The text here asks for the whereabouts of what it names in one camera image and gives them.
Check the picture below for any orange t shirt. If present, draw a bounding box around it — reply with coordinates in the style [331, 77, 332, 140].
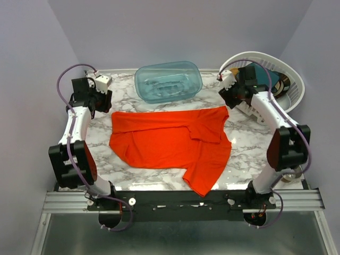
[109, 106, 232, 197]

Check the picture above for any clear blue plastic tub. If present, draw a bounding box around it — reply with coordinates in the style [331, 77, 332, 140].
[134, 61, 203, 104]

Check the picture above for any dark round plate stack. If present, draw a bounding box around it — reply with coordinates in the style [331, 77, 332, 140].
[271, 71, 291, 99]

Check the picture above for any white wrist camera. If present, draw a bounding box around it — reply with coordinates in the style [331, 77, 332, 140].
[94, 75, 112, 94]
[217, 70, 236, 90]

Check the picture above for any tan wooden plate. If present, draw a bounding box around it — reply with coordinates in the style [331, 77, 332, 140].
[230, 68, 239, 76]

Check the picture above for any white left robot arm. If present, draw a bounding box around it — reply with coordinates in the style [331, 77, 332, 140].
[48, 75, 118, 210]

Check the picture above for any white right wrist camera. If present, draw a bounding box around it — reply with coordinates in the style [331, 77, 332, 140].
[217, 70, 236, 90]

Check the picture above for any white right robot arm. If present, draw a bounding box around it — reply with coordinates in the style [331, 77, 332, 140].
[217, 67, 311, 208]

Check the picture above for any beige tape roll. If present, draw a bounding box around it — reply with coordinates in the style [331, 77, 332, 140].
[281, 166, 302, 183]

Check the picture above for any teal square plate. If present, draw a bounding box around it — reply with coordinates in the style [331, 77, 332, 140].
[250, 63, 280, 94]

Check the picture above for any white plastic laundry basket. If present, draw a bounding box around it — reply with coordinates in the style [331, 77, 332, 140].
[217, 51, 305, 113]

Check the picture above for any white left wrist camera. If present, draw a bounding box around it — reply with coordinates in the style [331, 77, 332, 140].
[94, 75, 112, 94]

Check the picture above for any aluminium extrusion rail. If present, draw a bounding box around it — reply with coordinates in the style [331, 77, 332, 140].
[42, 190, 325, 214]

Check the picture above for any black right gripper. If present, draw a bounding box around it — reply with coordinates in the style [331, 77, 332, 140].
[217, 78, 243, 110]

